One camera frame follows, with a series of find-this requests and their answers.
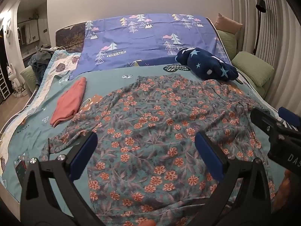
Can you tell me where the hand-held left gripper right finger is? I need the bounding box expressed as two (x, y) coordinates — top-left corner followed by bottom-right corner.
(193, 132), (279, 226)

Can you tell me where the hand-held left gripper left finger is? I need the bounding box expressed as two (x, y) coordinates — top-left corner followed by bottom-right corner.
(20, 131), (104, 226)

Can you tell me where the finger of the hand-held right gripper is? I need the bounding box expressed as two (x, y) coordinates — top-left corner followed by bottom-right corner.
(279, 107), (301, 130)
(250, 108), (286, 139)

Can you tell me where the floral print garment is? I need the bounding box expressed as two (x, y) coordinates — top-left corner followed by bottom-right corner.
(40, 74), (286, 226)

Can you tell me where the grey blue clothes pile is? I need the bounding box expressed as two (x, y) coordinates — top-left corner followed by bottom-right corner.
(28, 48), (55, 85)

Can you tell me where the person's right hand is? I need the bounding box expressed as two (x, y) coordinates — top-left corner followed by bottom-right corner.
(283, 169), (294, 208)

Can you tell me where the teal printed bedsheet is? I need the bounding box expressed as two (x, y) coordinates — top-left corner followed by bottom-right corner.
(0, 62), (283, 226)

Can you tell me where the pink folded cloth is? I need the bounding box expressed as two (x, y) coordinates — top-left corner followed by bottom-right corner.
(50, 77), (87, 128)

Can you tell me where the large green pillow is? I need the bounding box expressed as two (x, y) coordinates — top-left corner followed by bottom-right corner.
(232, 51), (275, 87)

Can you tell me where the beige pleated curtain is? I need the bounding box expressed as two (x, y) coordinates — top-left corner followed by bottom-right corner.
(232, 0), (301, 113)

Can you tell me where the navy star print garment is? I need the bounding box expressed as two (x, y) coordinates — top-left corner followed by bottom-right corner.
(175, 47), (239, 82)

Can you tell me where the small green pillow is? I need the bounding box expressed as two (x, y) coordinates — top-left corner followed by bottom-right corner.
(216, 29), (238, 60)

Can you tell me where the white patterned quilt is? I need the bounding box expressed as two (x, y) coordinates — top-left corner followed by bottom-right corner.
(0, 49), (81, 170)

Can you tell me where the green cushion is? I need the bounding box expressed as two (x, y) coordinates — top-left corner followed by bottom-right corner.
(21, 65), (40, 92)

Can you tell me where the white cat figurine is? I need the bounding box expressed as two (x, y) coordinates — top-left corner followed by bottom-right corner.
(6, 63), (25, 98)

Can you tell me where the peach pillow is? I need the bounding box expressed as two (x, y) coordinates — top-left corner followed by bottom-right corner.
(214, 13), (243, 34)

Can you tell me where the white step ladder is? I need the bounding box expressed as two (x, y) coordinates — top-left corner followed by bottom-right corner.
(0, 67), (10, 100)

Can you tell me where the black floor lamp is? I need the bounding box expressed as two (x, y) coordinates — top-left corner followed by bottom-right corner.
(253, 0), (267, 54)

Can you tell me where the dark printed mattress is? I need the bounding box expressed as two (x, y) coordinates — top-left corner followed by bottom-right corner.
(55, 21), (86, 52)

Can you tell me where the purple tree print sheet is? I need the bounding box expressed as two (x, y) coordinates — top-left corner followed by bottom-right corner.
(68, 13), (232, 80)

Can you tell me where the white wall cabinet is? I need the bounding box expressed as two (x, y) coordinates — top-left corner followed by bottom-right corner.
(17, 19), (39, 45)

